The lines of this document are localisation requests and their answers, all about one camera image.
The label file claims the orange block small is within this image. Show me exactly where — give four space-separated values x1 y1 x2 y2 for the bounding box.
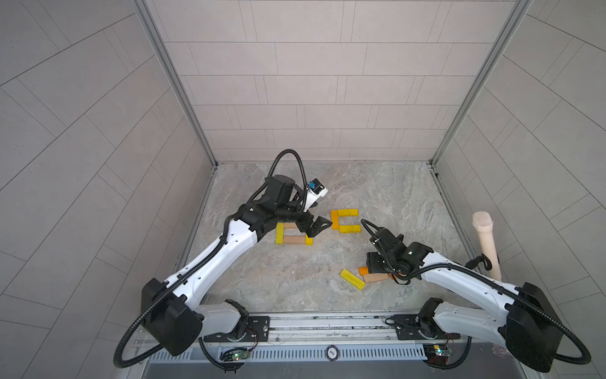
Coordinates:
331 210 339 230

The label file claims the yellow block pair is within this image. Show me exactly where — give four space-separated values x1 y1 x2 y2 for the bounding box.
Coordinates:
337 208 359 217
339 225 361 234

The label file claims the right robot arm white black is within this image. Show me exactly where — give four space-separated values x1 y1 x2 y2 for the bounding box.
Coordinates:
361 220 592 373

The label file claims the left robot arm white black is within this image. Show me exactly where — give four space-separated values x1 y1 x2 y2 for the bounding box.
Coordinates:
113 175 332 369

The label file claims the right circuit board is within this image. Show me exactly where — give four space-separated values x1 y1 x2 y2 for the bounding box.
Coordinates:
423 344 455 366

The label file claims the circuit board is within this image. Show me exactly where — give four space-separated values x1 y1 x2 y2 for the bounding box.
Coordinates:
423 344 455 366
220 347 252 363

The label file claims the left circuit board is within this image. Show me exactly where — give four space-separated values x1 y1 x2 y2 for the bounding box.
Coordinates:
220 347 252 363

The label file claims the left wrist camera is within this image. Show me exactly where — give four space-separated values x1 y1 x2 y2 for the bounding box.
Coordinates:
303 178 328 212

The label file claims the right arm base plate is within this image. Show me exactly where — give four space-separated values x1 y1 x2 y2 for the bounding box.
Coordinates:
385 314 461 341

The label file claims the beige cylinder post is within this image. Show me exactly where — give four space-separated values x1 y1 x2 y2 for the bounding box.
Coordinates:
472 211 502 281

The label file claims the aluminium rail frame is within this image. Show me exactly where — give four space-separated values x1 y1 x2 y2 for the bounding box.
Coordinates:
142 310 535 378

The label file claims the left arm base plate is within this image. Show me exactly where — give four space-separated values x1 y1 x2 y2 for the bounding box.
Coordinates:
204 316 271 344

